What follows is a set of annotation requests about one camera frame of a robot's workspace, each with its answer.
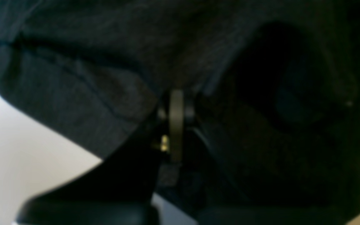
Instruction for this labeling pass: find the black T-shirt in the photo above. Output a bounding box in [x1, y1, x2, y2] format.
[0, 0, 360, 225]

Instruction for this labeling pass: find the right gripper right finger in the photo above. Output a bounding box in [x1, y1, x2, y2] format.
[185, 94, 197, 127]

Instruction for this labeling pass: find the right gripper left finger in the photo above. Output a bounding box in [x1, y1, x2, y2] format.
[156, 89, 185, 163]

